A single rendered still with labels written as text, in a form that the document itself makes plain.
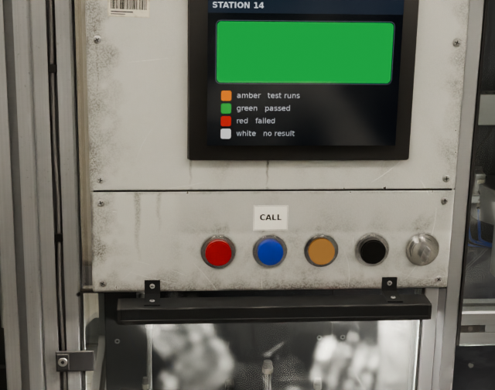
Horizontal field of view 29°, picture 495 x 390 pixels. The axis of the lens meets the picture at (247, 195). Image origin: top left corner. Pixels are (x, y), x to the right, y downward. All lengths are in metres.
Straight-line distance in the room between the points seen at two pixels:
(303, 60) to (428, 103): 0.16
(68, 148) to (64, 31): 0.13
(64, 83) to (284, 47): 0.24
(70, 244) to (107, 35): 0.24
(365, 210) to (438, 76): 0.17
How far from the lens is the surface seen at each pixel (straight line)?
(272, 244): 1.12
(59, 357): 1.18
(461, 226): 1.18
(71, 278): 1.15
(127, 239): 1.12
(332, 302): 1.13
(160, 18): 1.06
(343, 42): 1.06
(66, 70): 1.09
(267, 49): 1.05
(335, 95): 1.07
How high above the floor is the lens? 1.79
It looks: 16 degrees down
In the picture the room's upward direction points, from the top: 1 degrees clockwise
